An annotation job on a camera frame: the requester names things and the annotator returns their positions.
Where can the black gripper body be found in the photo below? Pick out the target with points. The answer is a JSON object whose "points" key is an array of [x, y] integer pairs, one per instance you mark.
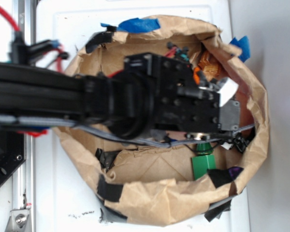
{"points": [[153, 92]]}

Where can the orange plastic toy carrot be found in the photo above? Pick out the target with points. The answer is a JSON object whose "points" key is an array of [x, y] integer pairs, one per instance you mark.
{"points": [[201, 147]]}

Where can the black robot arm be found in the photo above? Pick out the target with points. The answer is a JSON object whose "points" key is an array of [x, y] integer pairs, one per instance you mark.
{"points": [[33, 98]]}

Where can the tan plastic toy shell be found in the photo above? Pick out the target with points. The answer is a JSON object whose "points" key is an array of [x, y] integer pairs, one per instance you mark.
{"points": [[209, 65]]}

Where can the blue tape top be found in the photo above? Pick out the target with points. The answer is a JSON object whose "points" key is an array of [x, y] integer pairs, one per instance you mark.
{"points": [[135, 25]]}

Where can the blue tape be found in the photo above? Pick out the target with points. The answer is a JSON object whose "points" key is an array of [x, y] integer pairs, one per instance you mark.
{"points": [[242, 43], [135, 25]]}

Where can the green plastic block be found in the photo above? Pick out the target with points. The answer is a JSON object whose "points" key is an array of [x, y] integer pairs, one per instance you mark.
{"points": [[201, 164]]}

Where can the black tape inside bag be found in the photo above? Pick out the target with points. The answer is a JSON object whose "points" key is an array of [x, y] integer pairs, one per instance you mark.
{"points": [[106, 158]]}

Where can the black tape top left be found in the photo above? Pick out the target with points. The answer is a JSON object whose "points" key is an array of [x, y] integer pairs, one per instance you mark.
{"points": [[99, 38]]}

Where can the brown paper bag bin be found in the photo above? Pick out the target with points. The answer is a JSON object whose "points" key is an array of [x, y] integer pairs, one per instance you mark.
{"points": [[158, 184]]}

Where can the blue tape right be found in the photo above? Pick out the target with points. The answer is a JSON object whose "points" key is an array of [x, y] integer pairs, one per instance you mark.
{"points": [[242, 43]]}

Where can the black tape bottom right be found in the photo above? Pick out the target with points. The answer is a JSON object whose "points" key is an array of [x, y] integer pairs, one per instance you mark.
{"points": [[222, 177]]}

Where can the black tape bottom left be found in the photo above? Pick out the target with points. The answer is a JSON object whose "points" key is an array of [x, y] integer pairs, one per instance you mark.
{"points": [[109, 192]]}

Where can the black tape lower right edge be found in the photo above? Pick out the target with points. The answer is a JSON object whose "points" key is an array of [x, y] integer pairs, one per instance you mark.
{"points": [[216, 209]]}

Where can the white tray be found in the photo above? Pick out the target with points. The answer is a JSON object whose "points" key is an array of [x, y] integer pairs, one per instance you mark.
{"points": [[63, 201]]}

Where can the aluminium extrusion rail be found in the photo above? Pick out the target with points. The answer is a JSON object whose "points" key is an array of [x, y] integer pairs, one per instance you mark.
{"points": [[24, 12]]}

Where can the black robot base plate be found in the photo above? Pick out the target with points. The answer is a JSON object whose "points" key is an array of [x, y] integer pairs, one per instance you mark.
{"points": [[12, 154]]}

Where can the metal corner bracket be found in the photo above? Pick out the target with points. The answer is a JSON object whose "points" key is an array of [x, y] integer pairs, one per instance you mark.
{"points": [[19, 221]]}

